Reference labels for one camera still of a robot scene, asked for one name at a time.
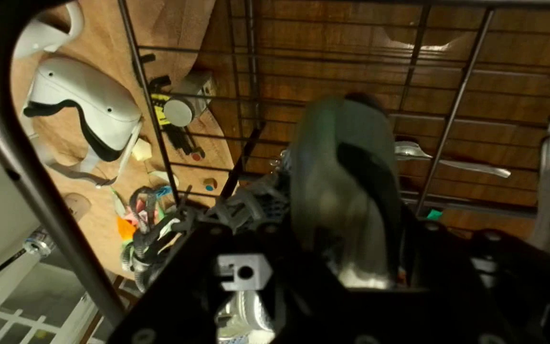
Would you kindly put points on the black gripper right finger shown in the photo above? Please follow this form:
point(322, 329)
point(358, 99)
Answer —
point(511, 260)

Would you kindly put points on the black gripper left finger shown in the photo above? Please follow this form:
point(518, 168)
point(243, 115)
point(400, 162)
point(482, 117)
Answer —
point(238, 212)

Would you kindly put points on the black metal shoe rack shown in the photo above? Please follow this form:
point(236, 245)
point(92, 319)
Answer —
point(8, 145)

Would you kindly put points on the silver metal spoon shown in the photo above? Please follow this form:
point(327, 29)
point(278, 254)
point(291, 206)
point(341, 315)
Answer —
point(459, 164)

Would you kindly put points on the grey round device yellow label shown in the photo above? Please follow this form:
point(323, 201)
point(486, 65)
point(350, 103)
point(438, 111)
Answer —
point(182, 107)

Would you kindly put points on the white plastic headset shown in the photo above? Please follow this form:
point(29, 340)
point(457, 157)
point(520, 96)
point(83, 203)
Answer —
point(85, 107)

